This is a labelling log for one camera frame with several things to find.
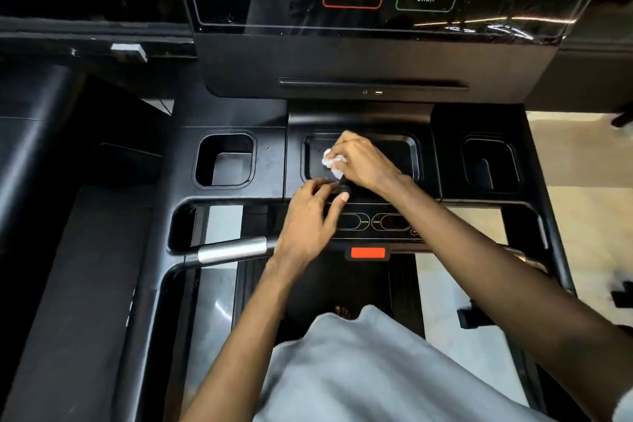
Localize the person's right hand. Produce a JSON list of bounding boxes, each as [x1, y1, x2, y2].
[[322, 131, 411, 198]]

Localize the small white wipe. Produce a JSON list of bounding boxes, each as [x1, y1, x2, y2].
[[321, 146, 349, 181]]

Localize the person's left forearm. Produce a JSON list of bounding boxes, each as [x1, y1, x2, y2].
[[183, 263, 303, 422]]

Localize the black treadmill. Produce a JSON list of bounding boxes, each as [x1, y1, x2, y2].
[[109, 0, 633, 422], [0, 41, 179, 422]]

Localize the person's left hand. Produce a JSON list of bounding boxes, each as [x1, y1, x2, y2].
[[267, 178, 351, 284]]

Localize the person's right forearm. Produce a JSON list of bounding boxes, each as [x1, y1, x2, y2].
[[390, 177, 633, 422]]

